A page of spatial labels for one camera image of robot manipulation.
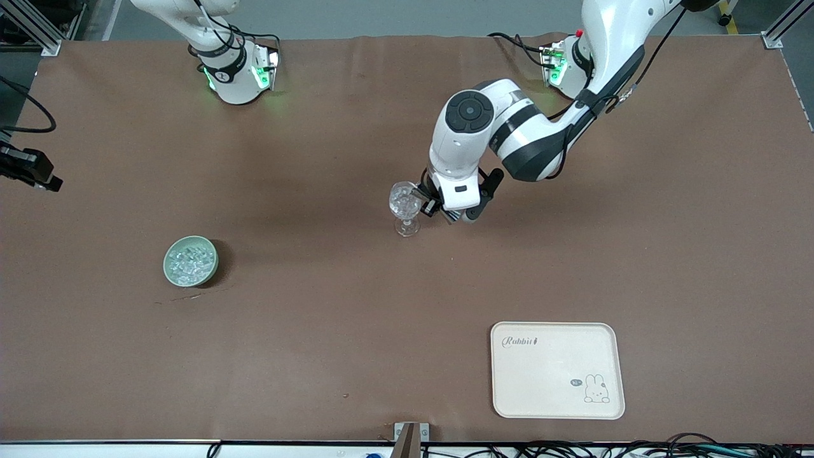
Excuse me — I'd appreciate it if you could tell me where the clear crystal wine glass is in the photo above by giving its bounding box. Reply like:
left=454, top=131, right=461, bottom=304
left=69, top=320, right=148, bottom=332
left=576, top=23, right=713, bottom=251
left=389, top=181, right=422, bottom=238

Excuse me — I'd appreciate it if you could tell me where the white table edge rail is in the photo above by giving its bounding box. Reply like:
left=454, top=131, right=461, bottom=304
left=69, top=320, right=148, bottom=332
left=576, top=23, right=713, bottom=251
left=0, top=440, right=814, bottom=458

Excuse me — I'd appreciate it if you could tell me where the pale green ceramic bowl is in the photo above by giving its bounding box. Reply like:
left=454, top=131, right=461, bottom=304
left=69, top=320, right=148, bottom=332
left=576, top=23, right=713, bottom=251
left=163, top=235, right=219, bottom=288

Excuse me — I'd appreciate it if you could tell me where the clear ice cube pile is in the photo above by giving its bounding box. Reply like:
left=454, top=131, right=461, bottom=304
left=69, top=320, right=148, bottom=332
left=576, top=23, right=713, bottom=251
left=169, top=245, right=214, bottom=284

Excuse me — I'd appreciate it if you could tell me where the brown camera mount pole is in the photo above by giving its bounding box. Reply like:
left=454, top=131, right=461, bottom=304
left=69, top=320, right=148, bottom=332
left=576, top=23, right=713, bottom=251
left=396, top=424, right=420, bottom=458

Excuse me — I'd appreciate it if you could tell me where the aluminium frame post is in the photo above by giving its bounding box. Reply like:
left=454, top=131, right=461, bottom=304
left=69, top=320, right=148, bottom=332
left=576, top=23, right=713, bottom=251
left=0, top=0, right=86, bottom=57
left=763, top=0, right=814, bottom=50

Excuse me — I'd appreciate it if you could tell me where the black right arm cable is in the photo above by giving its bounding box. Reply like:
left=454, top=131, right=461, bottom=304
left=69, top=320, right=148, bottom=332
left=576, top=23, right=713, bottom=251
left=0, top=76, right=55, bottom=134

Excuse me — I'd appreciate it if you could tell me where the grey metal mount bracket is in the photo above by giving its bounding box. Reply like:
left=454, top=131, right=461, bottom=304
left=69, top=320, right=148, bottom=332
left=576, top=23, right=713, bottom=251
left=394, top=422, right=431, bottom=443

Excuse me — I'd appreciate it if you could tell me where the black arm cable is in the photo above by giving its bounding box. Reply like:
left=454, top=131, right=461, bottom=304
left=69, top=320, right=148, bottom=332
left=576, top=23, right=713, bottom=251
left=0, top=76, right=55, bottom=134
left=547, top=6, right=689, bottom=180

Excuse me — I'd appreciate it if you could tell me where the black base power cable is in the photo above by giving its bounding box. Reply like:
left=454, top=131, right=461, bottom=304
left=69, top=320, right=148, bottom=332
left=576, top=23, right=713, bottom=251
left=488, top=32, right=554, bottom=68
left=226, top=25, right=282, bottom=52

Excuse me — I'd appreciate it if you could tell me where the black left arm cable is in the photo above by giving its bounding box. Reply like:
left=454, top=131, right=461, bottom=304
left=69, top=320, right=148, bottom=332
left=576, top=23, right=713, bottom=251
left=547, top=6, right=689, bottom=180

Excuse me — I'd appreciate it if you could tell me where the brown table cover sheet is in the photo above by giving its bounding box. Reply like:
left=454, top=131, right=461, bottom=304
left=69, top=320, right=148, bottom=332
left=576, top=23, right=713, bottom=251
left=0, top=33, right=814, bottom=444

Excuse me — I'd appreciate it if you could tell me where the black cable bundle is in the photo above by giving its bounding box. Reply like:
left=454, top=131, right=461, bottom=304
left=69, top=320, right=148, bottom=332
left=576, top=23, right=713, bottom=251
left=420, top=433, right=814, bottom=458

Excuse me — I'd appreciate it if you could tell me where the cream rabbit print tray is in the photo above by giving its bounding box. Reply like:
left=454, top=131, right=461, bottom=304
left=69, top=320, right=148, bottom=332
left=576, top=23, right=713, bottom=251
left=490, top=321, right=626, bottom=420

